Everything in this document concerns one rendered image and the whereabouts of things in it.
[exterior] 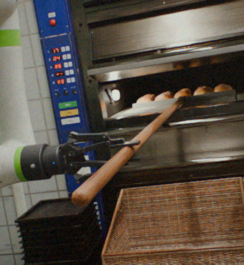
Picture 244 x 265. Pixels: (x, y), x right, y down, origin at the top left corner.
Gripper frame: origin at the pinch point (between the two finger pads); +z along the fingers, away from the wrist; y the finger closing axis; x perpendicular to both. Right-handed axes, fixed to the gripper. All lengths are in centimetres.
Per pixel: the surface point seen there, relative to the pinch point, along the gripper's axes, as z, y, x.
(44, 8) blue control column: -52, -53, -98
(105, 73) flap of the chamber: -25, -20, -86
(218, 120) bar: 20, 4, -63
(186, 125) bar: 9, 4, -63
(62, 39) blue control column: -46, -38, -98
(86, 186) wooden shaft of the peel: 0.9, -1.4, 35.8
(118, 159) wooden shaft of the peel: 1.4, -1.0, 13.8
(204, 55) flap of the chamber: 17, -20, -86
